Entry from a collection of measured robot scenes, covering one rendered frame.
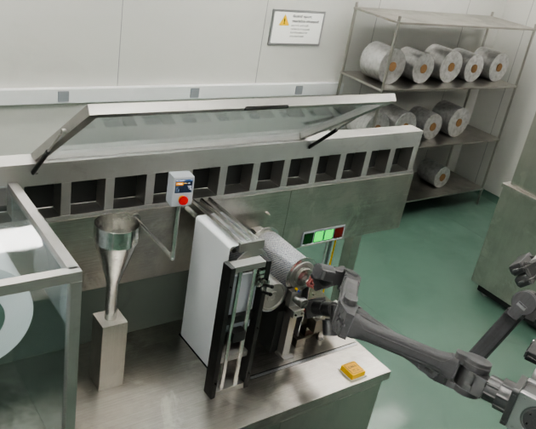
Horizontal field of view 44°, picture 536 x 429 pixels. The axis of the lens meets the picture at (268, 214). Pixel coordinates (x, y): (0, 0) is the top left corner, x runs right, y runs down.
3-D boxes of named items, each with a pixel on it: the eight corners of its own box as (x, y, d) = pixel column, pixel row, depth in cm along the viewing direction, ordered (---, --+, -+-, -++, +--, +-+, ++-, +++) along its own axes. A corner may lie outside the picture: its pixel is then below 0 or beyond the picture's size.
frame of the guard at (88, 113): (86, 133, 165) (81, 104, 165) (29, 176, 210) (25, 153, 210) (403, 113, 230) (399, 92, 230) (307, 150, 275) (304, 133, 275)
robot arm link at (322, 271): (352, 298, 232) (361, 275, 230) (326, 294, 226) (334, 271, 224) (333, 283, 242) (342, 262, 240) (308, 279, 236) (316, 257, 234)
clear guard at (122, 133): (94, 112, 170) (94, 111, 170) (41, 156, 211) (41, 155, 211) (385, 100, 230) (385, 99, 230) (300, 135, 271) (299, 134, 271)
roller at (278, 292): (258, 314, 248) (262, 287, 243) (222, 279, 266) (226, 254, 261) (283, 307, 255) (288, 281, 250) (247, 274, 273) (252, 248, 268)
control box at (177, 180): (172, 209, 204) (175, 180, 200) (165, 200, 209) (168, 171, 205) (193, 208, 207) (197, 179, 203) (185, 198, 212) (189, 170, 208)
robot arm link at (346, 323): (323, 337, 186) (336, 305, 184) (331, 323, 199) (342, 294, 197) (479, 403, 177) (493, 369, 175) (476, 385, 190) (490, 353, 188)
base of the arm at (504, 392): (504, 427, 172) (519, 391, 167) (474, 411, 176) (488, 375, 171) (514, 410, 179) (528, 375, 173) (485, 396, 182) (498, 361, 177)
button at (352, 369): (351, 380, 256) (352, 375, 255) (339, 369, 261) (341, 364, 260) (364, 375, 260) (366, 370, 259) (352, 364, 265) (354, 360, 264)
